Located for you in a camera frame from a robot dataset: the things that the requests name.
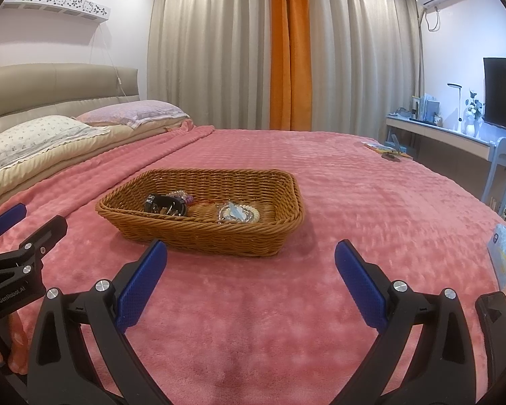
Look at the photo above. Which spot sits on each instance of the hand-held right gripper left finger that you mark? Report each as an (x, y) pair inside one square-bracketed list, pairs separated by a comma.
[(141, 287)]

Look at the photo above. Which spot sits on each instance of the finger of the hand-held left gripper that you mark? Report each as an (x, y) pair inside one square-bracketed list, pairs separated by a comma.
[(8, 219), (46, 234)]

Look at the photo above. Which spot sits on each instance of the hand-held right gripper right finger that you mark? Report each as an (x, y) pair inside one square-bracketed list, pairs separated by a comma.
[(360, 291)]

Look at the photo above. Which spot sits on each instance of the brown wicker basket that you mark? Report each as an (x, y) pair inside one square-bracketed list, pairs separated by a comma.
[(202, 236)]

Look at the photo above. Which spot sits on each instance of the person's left hand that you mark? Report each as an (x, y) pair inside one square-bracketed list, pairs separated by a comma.
[(17, 341)]

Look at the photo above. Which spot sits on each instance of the beige folded quilt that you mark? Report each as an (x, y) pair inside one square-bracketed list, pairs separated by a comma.
[(67, 158)]

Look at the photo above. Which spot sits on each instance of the pink plush blanket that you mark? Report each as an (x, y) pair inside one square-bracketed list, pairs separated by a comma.
[(278, 303)]

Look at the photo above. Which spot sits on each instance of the black hair clip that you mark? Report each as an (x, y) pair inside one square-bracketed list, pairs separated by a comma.
[(168, 203)]

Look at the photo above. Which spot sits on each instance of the white floral pillow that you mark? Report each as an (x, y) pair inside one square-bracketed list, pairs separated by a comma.
[(33, 135)]

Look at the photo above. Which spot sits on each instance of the beige padded headboard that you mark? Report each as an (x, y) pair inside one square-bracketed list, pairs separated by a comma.
[(46, 88)]

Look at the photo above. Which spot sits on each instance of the small dark object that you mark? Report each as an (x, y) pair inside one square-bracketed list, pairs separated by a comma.
[(394, 157)]

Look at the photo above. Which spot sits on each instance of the colourful book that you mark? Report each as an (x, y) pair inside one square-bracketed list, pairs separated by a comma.
[(379, 147)]

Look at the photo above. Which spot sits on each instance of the blue white tissue box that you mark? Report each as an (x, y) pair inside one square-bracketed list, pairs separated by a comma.
[(504, 257)]

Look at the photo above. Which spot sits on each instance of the lilac pillow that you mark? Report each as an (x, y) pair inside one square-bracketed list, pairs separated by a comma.
[(130, 112)]

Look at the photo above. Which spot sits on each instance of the white desk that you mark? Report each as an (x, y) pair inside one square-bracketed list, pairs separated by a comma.
[(442, 135)]

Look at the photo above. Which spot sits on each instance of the books on desk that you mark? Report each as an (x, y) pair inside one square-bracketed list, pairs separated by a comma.
[(428, 107)]

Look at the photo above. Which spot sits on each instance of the light blue chair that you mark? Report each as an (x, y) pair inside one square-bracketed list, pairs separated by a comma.
[(504, 156)]

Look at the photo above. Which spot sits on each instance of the white desk lamp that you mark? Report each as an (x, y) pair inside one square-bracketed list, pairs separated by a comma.
[(459, 109)]

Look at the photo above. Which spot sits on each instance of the vase with plant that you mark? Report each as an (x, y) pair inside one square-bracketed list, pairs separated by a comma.
[(473, 114)]

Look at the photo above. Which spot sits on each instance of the orange curtain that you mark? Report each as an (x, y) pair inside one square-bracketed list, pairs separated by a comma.
[(291, 71)]

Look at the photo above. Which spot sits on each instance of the beige curtain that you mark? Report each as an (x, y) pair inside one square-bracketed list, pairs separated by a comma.
[(211, 50), (362, 59)]

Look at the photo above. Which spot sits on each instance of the black television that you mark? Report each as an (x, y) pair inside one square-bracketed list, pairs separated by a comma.
[(504, 93)]

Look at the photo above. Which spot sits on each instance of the white cutout wall shelf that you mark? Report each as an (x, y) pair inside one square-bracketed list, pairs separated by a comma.
[(55, 4)]

